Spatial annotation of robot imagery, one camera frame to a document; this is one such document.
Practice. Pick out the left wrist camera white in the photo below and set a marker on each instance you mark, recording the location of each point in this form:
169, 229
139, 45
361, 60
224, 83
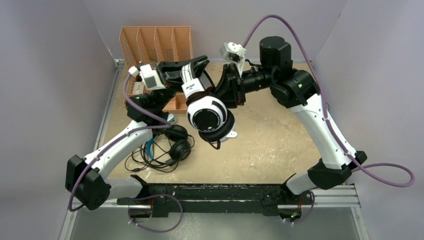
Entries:
149, 76

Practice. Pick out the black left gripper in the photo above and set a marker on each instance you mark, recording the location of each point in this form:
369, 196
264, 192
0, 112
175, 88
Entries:
170, 72

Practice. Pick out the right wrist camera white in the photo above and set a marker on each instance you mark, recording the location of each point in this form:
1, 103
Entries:
234, 53

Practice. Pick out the white product box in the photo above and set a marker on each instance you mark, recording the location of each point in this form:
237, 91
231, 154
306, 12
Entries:
138, 88

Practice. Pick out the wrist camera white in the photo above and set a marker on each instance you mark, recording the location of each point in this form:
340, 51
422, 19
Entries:
149, 76
234, 53

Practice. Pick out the white and black headphones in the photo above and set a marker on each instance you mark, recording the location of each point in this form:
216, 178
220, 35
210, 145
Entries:
206, 113

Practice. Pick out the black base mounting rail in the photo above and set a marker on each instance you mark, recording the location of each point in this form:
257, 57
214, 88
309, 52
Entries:
213, 198

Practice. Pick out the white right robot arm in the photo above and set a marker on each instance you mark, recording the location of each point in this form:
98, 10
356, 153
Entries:
297, 91

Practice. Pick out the peach plastic file organizer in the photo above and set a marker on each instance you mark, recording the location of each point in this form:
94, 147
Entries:
154, 44

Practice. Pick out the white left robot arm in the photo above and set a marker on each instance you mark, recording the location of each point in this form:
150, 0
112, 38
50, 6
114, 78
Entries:
87, 178

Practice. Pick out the light blue stapler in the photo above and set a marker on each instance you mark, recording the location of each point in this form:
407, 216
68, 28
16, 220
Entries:
171, 119

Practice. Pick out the black and blue headphones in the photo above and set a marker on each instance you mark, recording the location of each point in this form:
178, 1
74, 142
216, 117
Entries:
179, 150

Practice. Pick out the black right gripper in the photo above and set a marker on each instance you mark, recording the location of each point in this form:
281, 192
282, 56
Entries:
231, 88

